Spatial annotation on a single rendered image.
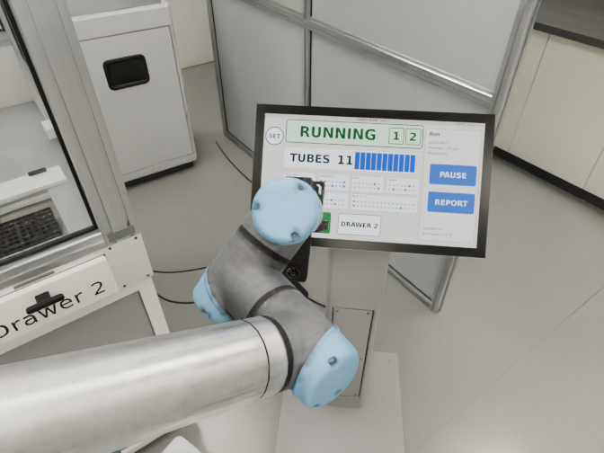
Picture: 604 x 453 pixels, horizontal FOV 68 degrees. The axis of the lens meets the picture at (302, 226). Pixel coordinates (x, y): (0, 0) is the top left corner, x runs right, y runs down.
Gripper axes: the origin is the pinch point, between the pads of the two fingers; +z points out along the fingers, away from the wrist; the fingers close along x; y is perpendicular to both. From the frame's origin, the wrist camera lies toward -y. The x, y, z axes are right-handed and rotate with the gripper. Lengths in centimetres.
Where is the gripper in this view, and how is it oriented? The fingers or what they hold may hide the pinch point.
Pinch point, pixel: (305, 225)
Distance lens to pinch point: 83.4
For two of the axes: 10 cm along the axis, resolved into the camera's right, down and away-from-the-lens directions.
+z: 0.8, -0.2, 10.0
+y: 0.6, -10.0, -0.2
